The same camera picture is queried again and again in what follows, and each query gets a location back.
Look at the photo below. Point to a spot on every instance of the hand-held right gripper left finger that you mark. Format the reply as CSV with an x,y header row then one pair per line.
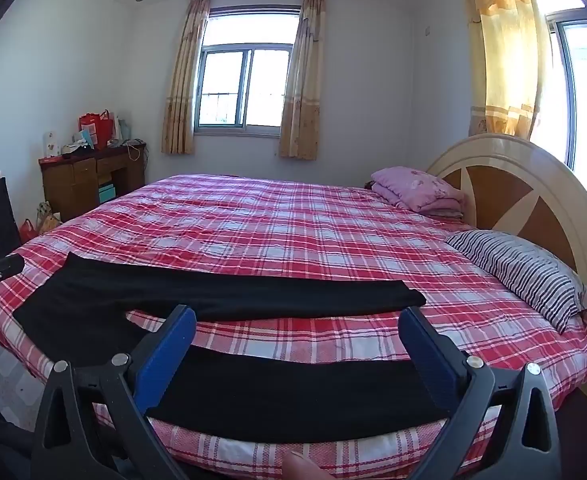
x,y
168,355

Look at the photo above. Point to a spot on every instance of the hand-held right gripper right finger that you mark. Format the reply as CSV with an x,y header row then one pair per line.
x,y
431,360

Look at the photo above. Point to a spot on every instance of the black pants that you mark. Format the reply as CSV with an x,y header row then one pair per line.
x,y
248,300

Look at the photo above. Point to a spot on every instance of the person's right hand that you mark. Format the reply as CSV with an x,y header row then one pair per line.
x,y
303,467

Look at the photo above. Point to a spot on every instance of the small red bag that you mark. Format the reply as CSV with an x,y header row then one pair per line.
x,y
27,231

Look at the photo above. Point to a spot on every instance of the beige patterned bag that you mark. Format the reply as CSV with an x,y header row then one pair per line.
x,y
48,219

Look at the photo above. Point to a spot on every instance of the brown wooden desk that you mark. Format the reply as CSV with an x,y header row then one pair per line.
x,y
73,185

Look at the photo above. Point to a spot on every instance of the white floral box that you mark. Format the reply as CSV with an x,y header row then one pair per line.
x,y
49,144

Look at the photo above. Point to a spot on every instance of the teal box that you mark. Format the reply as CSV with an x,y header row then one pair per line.
x,y
107,193

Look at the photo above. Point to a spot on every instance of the striped pillow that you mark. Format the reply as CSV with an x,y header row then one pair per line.
x,y
523,265

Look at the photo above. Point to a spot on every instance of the red gift bag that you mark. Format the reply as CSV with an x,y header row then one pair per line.
x,y
96,130

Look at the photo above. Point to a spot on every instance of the white paper bag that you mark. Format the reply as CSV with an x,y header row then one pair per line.
x,y
117,129

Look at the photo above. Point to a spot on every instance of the folded pink blanket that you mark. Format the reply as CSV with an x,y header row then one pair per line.
x,y
413,185

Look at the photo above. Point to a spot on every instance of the bed with red plaid sheet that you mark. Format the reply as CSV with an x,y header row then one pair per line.
x,y
298,225

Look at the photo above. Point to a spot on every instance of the round wooden headboard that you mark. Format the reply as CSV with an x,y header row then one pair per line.
x,y
498,147

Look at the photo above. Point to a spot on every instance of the beige floral curtain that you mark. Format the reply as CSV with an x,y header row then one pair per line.
x,y
181,100
301,120

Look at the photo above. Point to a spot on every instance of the orange yellow patterned curtain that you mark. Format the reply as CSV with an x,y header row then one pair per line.
x,y
503,60

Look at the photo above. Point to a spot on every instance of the sliding window with grey frame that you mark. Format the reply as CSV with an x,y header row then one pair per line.
x,y
223,75

